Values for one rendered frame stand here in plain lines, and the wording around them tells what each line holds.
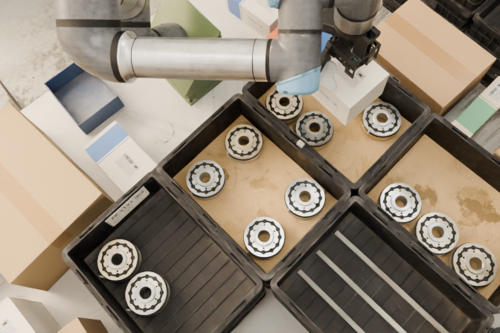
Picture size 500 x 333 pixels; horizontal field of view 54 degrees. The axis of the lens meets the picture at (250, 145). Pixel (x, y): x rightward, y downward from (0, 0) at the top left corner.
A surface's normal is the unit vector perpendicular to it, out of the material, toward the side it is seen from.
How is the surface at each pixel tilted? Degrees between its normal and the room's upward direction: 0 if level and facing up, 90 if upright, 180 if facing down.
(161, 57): 29
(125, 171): 0
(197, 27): 45
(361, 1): 90
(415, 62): 0
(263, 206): 0
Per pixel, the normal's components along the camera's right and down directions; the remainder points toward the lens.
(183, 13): -0.58, 0.18
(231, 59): -0.20, 0.15
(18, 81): -0.07, -0.36
